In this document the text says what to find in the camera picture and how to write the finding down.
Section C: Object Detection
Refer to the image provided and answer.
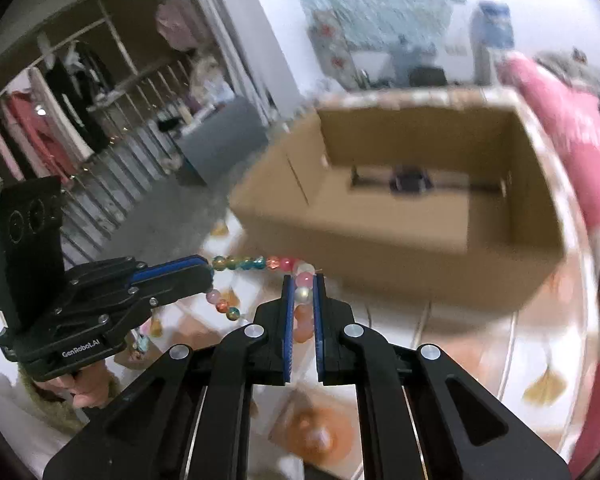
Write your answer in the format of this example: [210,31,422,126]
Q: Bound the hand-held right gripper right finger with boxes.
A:
[314,273,573,480]

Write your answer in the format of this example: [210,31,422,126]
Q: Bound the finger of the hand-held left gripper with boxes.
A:
[55,272,215,341]
[65,255,213,307]

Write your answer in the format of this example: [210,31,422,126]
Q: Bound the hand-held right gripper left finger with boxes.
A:
[42,274,297,480]

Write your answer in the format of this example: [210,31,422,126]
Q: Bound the pink white bead bracelet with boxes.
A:
[267,256,316,343]

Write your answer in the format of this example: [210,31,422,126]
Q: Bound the multicolour bead bracelet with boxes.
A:
[207,255,271,321]

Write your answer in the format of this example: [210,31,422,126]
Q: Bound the brown cardboard box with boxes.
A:
[229,87,568,313]

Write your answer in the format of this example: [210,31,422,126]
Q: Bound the purple black smartwatch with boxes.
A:
[350,162,438,196]

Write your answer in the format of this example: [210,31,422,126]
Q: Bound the person's left forearm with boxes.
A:
[0,367,126,466]

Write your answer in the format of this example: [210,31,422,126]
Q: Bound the person's left hand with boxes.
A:
[35,362,118,408]

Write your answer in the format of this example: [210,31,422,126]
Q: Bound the metal railing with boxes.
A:
[0,55,231,271]

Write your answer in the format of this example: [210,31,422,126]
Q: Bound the red hanging garment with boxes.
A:
[2,92,76,181]

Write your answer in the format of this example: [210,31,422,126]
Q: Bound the grey storage bin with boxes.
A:
[177,95,271,188]

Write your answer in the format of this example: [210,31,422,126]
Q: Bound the black hanging garment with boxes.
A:
[45,42,116,151]

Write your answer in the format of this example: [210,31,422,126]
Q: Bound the pile of beige clothes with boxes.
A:
[190,50,236,111]

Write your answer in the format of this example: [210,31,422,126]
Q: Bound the pink hanging garment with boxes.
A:
[155,0,216,53]

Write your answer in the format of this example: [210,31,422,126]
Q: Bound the pink floral blanket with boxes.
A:
[497,55,600,478]

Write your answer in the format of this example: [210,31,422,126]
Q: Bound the teal floral cloth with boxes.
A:
[294,0,468,86]

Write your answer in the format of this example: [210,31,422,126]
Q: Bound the blue water jug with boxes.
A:
[472,2,513,86]

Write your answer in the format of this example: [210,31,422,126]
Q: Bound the grey plush cloth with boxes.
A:
[534,49,600,86]

